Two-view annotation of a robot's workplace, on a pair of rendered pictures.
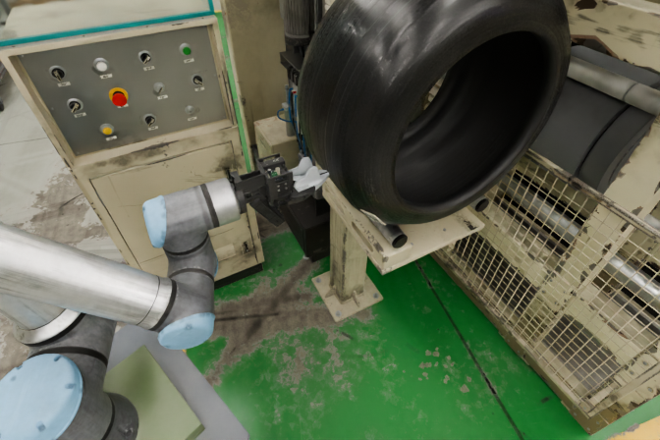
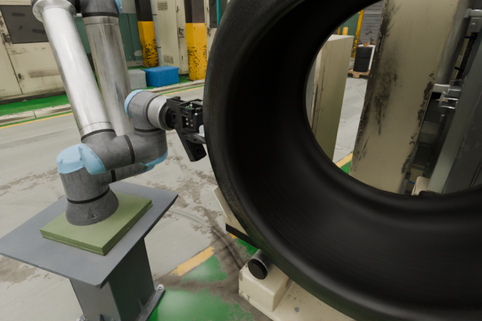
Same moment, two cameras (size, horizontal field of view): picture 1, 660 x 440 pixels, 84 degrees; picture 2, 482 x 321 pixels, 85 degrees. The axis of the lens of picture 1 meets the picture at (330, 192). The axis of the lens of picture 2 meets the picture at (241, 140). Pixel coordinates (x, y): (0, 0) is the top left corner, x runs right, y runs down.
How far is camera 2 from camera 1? 0.70 m
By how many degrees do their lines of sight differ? 55
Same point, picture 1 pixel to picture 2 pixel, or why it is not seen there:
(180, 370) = (141, 225)
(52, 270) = (70, 77)
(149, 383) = (127, 213)
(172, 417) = (105, 232)
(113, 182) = not seen: hidden behind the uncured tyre
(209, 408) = (118, 251)
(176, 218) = (134, 100)
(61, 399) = (74, 158)
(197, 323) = (84, 152)
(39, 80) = not seen: hidden behind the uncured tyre
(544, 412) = not seen: outside the picture
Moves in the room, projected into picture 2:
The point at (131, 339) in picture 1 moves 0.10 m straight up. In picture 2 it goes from (157, 195) to (154, 178)
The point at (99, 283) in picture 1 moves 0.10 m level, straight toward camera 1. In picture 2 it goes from (77, 97) to (43, 108)
